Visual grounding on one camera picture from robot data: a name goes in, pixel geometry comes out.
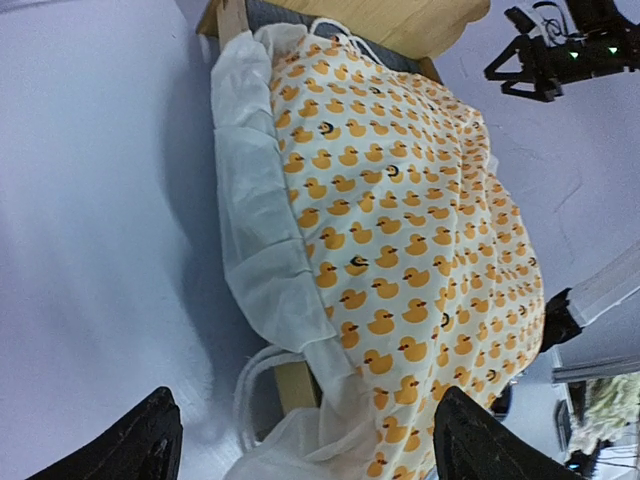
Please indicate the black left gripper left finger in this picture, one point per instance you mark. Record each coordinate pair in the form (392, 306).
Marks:
(145, 443)

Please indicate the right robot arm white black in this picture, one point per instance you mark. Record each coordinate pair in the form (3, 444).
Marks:
(569, 312)

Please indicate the wooden pet bed frame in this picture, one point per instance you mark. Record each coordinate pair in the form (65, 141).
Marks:
(417, 30)

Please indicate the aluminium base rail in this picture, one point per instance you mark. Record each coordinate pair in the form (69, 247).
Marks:
(589, 371)

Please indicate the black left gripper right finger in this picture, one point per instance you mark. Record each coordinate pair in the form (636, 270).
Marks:
(470, 444)

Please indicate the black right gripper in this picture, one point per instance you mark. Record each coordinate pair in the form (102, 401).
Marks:
(582, 41)

